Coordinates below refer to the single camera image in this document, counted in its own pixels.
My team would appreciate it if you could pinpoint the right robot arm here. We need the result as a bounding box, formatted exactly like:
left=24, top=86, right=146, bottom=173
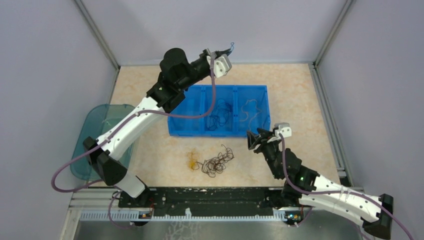
left=247, top=128, right=394, bottom=240

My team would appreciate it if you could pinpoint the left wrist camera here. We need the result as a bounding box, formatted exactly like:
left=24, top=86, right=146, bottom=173
left=211, top=53, right=232, bottom=78

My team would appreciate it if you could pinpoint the teal transparent plastic tray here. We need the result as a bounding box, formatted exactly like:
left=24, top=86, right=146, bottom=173
left=69, top=103, right=137, bottom=182

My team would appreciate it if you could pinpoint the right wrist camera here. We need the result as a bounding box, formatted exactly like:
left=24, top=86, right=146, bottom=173
left=267, top=122, right=293, bottom=143

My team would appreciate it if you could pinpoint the dark blue cable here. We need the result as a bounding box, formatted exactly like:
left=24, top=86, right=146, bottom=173
left=205, top=96, right=234, bottom=131

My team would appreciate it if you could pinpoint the coloured cable bundle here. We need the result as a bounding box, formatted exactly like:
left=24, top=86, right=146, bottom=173
left=187, top=144, right=235, bottom=178

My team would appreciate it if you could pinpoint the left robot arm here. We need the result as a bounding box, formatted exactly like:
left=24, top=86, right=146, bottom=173
left=83, top=47, right=233, bottom=207

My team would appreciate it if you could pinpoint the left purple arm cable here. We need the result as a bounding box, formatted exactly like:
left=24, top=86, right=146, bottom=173
left=50, top=49, right=218, bottom=230

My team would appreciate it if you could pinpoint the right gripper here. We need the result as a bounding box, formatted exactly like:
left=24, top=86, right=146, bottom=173
left=246, top=127, right=282, bottom=179

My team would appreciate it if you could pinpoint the blue three-compartment bin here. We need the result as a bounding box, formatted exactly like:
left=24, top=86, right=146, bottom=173
left=167, top=85, right=271, bottom=138

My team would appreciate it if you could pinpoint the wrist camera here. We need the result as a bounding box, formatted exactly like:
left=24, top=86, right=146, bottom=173
left=211, top=53, right=232, bottom=78
left=267, top=122, right=293, bottom=143

